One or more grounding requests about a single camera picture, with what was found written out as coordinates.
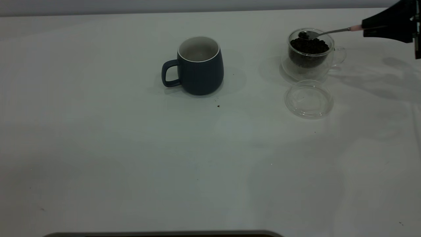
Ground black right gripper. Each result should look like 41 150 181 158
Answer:
361 0 421 60

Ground metal spoon with pink handle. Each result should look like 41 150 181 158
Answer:
298 25 364 40

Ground dark grey ceramic mug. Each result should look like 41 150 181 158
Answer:
161 36 224 96

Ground dark coffee beans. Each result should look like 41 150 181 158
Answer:
289 38 330 69

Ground clear round glass lid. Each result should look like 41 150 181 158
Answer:
285 80 334 119

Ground clear glass saucer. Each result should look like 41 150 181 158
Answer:
281 54 331 82

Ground clear double-wall glass cup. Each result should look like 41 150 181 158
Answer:
287 28 347 81

